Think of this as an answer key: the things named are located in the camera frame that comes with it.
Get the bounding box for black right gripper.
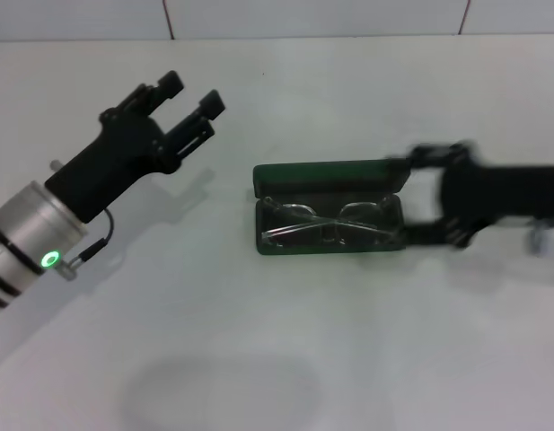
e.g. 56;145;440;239
385;142;554;247

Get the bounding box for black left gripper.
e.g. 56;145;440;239
44;70;227;224

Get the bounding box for green glasses case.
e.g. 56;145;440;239
251;157;413;257

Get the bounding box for clear white glasses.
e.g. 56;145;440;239
259;194;395;249

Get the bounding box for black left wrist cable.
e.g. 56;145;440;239
56;207;115;281

